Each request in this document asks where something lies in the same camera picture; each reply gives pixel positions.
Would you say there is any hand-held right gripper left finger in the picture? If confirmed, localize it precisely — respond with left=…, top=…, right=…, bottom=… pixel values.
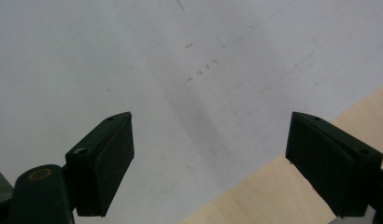
left=64, top=111, right=135, bottom=217

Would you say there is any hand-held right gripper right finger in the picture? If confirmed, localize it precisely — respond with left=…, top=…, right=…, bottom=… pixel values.
left=285, top=111, right=383, bottom=217

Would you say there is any white table mat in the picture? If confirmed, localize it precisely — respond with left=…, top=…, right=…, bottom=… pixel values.
left=0, top=0, right=383, bottom=224

